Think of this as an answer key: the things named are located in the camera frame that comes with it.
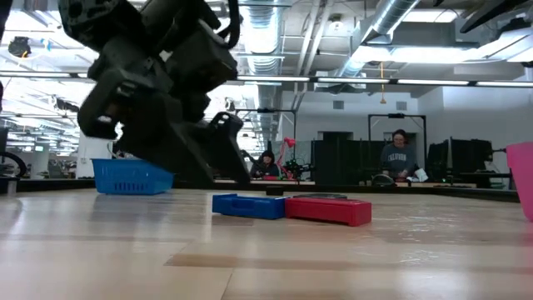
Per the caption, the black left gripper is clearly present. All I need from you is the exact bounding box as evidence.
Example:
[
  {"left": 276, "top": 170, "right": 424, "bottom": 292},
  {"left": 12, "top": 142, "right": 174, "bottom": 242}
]
[{"left": 76, "top": 44, "right": 252, "bottom": 185}]

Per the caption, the red tray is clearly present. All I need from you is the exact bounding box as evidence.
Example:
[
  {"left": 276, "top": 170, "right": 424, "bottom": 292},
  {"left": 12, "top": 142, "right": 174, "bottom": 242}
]
[{"left": 284, "top": 197, "right": 373, "bottom": 228}]

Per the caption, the person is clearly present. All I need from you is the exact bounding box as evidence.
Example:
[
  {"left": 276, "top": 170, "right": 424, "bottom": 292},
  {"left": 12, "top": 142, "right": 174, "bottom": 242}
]
[
  {"left": 379, "top": 128, "right": 419, "bottom": 182},
  {"left": 248, "top": 149, "right": 281, "bottom": 180}
]

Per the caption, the blue flat tray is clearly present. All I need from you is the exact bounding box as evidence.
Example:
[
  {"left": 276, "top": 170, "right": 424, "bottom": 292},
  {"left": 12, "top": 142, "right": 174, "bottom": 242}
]
[{"left": 212, "top": 192, "right": 288, "bottom": 221}]

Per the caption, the blue plastic basket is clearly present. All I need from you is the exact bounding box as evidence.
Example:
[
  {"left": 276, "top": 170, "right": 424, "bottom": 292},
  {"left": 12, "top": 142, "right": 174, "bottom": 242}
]
[{"left": 91, "top": 157, "right": 175, "bottom": 196}]

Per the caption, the red desk lamp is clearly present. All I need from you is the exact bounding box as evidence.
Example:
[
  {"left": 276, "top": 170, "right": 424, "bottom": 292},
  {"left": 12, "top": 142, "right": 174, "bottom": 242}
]
[{"left": 276, "top": 137, "right": 298, "bottom": 178}]

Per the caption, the small black background robot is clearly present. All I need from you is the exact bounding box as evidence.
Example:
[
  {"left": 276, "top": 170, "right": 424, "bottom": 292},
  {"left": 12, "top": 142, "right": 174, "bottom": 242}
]
[{"left": 283, "top": 159, "right": 314, "bottom": 183}]

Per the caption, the black partition screen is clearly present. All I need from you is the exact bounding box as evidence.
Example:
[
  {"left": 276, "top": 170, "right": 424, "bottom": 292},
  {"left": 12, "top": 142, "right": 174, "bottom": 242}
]
[{"left": 311, "top": 139, "right": 418, "bottom": 185}]

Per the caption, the long ceiling light strip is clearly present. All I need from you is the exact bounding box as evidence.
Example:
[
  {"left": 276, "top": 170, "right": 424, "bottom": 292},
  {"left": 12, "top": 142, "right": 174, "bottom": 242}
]
[{"left": 0, "top": 71, "right": 533, "bottom": 88}]

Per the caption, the black ceiling spotlight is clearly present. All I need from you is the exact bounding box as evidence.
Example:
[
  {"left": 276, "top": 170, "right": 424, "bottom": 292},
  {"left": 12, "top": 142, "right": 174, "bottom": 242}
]
[{"left": 7, "top": 36, "right": 32, "bottom": 59}]

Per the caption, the white paper sheet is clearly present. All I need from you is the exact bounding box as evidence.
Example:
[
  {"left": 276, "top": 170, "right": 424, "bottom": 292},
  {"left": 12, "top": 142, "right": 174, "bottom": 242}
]
[{"left": 409, "top": 167, "right": 430, "bottom": 183}]

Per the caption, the black workstation equipment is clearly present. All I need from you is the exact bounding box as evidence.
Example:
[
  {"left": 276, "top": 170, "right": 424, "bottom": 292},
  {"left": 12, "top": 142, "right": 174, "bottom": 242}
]
[{"left": 426, "top": 137, "right": 518, "bottom": 186}]

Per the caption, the pink plastic bin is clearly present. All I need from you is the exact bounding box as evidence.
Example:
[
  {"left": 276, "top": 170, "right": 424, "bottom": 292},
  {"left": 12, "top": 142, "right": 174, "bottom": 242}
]
[{"left": 505, "top": 141, "right": 533, "bottom": 223}]

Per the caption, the black metal frame stand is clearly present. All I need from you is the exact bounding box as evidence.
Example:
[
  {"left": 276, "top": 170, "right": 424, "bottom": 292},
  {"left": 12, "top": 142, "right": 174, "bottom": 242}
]
[
  {"left": 367, "top": 112, "right": 428, "bottom": 181},
  {"left": 233, "top": 108, "right": 298, "bottom": 184}
]

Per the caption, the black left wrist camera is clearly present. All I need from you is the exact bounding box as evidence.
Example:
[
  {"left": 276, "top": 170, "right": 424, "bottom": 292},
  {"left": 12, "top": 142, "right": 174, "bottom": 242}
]
[{"left": 166, "top": 19, "right": 240, "bottom": 98}]

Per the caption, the silver ribbed ceiling duct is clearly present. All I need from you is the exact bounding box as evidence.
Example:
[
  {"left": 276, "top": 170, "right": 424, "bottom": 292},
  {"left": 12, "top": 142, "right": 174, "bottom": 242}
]
[{"left": 237, "top": 0, "right": 289, "bottom": 145}]

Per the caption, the black camera cable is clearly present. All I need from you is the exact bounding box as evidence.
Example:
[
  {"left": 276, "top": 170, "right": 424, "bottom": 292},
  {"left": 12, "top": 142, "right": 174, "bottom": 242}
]
[{"left": 216, "top": 0, "right": 242, "bottom": 49}]

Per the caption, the orange hanging cord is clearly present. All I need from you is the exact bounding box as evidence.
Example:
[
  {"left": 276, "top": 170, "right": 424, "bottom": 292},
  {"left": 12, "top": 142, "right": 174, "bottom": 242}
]
[{"left": 378, "top": 62, "right": 387, "bottom": 106}]

